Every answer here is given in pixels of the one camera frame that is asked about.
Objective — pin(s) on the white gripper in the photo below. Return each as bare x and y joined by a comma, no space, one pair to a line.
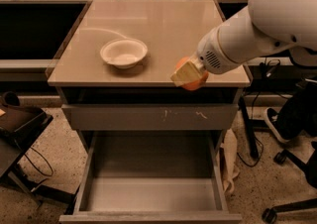
208,53

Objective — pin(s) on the orange fruit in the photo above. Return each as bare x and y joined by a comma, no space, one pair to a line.
194,85

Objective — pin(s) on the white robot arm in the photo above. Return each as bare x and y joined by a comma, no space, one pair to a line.
262,28

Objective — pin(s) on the closed top drawer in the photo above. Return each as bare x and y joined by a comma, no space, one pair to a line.
146,117

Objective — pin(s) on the grey drawer cabinet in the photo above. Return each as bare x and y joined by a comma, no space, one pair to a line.
171,29

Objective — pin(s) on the open middle drawer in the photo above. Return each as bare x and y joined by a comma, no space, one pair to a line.
151,178

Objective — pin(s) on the white paper bowl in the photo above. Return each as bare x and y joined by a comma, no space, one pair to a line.
123,53

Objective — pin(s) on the black sneaker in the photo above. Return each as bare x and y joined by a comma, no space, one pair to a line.
270,118

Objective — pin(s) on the black trouser leg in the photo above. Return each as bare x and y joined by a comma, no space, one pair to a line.
299,113

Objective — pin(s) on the black side table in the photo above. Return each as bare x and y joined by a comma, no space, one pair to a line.
20,126

